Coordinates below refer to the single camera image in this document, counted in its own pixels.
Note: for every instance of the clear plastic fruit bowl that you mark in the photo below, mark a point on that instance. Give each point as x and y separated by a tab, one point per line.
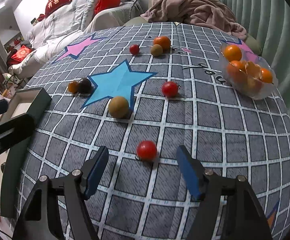
252	76

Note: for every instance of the red embroidered cushion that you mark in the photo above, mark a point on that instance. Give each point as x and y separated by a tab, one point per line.
52	6

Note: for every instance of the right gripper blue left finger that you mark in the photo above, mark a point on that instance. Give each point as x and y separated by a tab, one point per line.
93	170

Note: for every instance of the mandarin on bowl top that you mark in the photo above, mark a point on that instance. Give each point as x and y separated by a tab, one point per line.
232	53

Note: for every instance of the tan fruit in cluster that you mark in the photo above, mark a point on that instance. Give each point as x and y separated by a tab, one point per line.
118	107

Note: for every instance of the orange mandarin far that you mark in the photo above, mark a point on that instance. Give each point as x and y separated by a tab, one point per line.
163	41

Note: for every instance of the red tomato in cluster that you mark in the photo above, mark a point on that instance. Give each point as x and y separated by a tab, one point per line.
146	150

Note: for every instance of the tan fruit beside mandarin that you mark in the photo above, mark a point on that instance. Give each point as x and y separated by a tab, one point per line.
156	50

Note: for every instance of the white shallow tray box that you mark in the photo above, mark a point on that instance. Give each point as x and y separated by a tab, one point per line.
24	111

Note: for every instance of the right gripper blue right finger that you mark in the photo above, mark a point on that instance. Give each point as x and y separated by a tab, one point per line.
192	172

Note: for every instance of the red pillow on sofa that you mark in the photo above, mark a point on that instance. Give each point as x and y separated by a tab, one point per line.
105	4

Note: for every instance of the grey checkered star tablecloth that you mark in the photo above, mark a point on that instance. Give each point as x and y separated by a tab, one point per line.
227	131

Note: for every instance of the orange tomato by blue star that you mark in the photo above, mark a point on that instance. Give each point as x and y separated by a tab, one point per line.
73	87

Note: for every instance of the small red tomato far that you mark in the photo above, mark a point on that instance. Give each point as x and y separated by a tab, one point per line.
134	49

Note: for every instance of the white sofa with quilt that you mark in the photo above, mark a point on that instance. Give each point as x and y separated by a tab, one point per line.
50	36

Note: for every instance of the pinkish brown blanket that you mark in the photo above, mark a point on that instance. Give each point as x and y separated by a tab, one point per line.
203	13

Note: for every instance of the dark purple tomato by star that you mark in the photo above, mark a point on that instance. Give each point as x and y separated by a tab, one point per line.
84	86

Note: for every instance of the red tomato right of star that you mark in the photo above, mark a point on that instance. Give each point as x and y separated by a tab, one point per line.
170	89

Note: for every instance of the red cushion on floor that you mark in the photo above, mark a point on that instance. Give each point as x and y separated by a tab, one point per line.
19	55

